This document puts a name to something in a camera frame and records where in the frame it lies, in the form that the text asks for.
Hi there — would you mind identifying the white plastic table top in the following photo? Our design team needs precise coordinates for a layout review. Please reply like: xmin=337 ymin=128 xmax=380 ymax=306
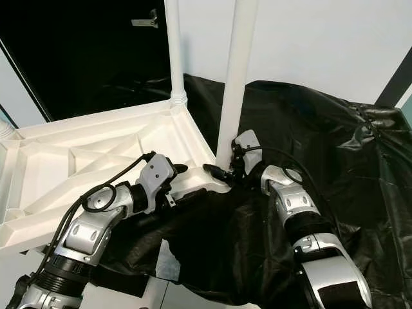
xmin=0 ymin=97 xmax=232 ymax=252

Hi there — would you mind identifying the black table cloth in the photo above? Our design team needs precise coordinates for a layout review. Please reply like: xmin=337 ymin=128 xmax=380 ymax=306
xmin=90 ymin=74 xmax=412 ymax=306

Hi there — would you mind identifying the black door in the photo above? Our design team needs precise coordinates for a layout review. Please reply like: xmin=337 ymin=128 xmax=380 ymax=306
xmin=0 ymin=0 xmax=174 ymax=123

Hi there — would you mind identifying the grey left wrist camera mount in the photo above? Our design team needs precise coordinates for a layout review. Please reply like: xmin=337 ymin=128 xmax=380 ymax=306
xmin=137 ymin=154 xmax=176 ymax=213

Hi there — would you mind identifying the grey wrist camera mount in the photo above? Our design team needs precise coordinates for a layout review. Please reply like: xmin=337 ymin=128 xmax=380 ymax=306
xmin=234 ymin=130 xmax=261 ymax=173
xmin=137 ymin=154 xmax=176 ymax=213

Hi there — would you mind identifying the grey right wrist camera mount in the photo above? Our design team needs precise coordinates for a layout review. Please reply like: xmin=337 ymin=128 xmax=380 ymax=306
xmin=234 ymin=130 xmax=261 ymax=173

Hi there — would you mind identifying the white table pedestal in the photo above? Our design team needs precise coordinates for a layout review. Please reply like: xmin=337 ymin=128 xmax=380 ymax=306
xmin=138 ymin=283 xmax=165 ymax=309

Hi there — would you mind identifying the silver door handle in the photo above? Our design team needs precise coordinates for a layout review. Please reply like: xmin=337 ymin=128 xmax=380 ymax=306
xmin=131 ymin=10 xmax=160 ymax=28

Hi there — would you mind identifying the dark grey frame post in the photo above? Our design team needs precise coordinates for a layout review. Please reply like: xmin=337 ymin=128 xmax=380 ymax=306
xmin=377 ymin=48 xmax=412 ymax=107

